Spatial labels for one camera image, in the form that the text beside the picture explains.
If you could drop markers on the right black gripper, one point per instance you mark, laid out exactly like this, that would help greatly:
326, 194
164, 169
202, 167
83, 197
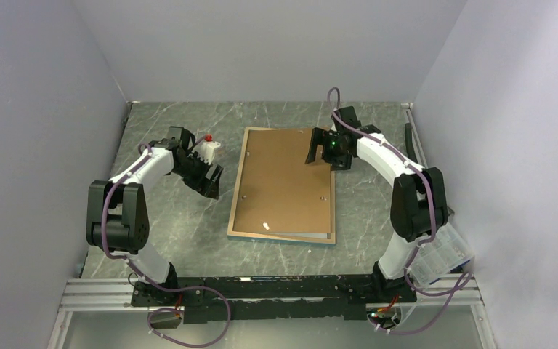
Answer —
320, 137

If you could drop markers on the clear plastic screw box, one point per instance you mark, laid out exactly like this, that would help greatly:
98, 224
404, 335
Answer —
446, 252

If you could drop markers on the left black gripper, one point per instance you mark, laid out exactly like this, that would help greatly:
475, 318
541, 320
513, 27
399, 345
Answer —
208, 187

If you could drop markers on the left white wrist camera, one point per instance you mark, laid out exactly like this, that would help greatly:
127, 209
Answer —
207, 148

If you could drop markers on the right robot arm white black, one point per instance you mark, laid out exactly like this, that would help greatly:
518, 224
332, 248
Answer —
418, 206

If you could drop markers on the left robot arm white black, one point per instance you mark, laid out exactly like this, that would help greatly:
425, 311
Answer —
117, 219

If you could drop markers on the blue wooden picture frame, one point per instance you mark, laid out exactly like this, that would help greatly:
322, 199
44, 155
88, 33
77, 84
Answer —
233, 192

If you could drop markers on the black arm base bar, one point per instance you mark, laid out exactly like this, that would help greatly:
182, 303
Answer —
206, 299

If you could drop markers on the aluminium extrusion rail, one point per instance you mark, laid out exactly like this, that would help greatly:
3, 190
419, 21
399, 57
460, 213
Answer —
116, 294

